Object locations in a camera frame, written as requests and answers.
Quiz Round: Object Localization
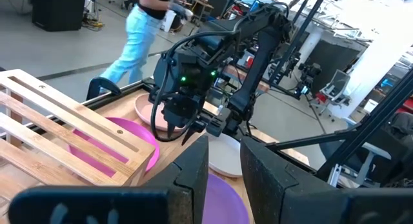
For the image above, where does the yellow cable bundle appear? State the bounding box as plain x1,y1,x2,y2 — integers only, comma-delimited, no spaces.
82,19,105,31

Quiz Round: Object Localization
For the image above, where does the person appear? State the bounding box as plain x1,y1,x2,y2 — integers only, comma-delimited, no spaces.
99,0,194,86

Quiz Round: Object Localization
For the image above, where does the black camera on tripod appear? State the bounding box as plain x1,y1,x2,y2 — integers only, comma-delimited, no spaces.
296,61,327,134

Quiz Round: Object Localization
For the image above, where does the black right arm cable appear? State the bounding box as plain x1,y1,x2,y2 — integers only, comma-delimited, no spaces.
150,30,241,143

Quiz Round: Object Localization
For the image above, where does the slatted wooden shelf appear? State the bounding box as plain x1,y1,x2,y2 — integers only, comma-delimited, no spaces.
0,68,156,218

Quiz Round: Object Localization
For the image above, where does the black curved object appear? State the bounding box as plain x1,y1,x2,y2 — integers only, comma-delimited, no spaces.
86,76,123,101

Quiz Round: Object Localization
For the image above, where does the white bin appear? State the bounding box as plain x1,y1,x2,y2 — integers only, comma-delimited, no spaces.
160,9,177,33

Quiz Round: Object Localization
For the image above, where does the beige plate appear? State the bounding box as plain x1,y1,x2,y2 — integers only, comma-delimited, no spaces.
206,132,243,179

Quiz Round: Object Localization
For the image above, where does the magenta plate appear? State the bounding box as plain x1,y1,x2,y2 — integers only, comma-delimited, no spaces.
68,116,161,178

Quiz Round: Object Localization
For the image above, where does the purple plate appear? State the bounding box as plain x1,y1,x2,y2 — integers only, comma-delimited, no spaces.
201,172,251,224

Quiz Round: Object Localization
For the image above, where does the black cabinet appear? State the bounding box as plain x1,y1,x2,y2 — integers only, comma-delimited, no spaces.
31,0,86,32

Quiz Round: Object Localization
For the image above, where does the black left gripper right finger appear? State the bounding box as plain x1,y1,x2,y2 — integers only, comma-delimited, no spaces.
240,136,413,224

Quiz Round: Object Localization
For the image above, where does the grey office chair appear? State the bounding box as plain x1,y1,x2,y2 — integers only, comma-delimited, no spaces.
318,68,352,122

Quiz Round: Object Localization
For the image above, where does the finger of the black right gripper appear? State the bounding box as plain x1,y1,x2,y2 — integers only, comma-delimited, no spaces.
166,119,177,140
181,119,204,147

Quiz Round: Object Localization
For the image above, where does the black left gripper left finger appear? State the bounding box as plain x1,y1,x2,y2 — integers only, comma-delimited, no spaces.
8,135,210,224

